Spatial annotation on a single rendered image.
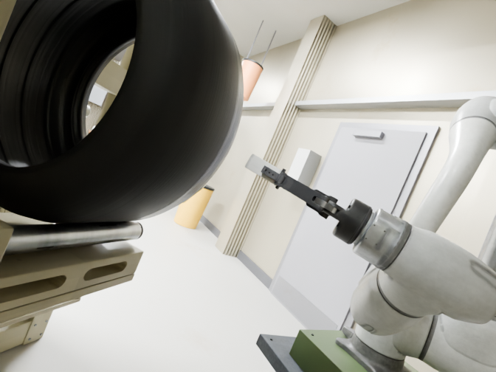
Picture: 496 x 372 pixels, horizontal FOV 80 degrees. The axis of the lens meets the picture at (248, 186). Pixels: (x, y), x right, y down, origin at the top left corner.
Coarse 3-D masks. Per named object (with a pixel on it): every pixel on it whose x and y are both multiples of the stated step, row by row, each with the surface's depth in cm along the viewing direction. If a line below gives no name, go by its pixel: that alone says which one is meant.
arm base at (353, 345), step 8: (344, 328) 103; (352, 336) 96; (344, 344) 94; (352, 344) 93; (360, 344) 90; (352, 352) 91; (360, 352) 89; (368, 352) 87; (376, 352) 86; (360, 360) 88; (368, 360) 87; (376, 360) 86; (384, 360) 85; (392, 360) 85; (400, 360) 86; (368, 368) 85; (376, 368) 84; (384, 368) 85; (392, 368) 85; (400, 368) 87
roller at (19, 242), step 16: (32, 224) 48; (48, 224) 50; (64, 224) 53; (80, 224) 56; (96, 224) 59; (112, 224) 64; (128, 224) 68; (16, 240) 44; (32, 240) 46; (48, 240) 48; (64, 240) 51; (80, 240) 55; (96, 240) 59; (112, 240) 63; (128, 240) 70
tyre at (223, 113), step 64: (64, 0) 73; (128, 0) 77; (192, 0) 46; (0, 64) 70; (64, 64) 83; (192, 64) 45; (0, 128) 70; (64, 128) 84; (128, 128) 44; (192, 128) 48; (0, 192) 50; (64, 192) 46; (128, 192) 48; (192, 192) 65
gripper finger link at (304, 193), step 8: (288, 176) 51; (280, 184) 51; (288, 184) 50; (296, 184) 50; (296, 192) 49; (304, 192) 49; (312, 192) 48; (304, 200) 48; (312, 200) 48; (328, 200) 47; (320, 208) 46
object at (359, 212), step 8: (352, 200) 50; (352, 208) 48; (360, 208) 48; (368, 208) 48; (336, 216) 48; (344, 216) 48; (352, 216) 47; (360, 216) 47; (368, 216) 47; (344, 224) 48; (352, 224) 47; (360, 224) 47; (336, 232) 49; (344, 232) 48; (352, 232) 47; (344, 240) 49; (352, 240) 48
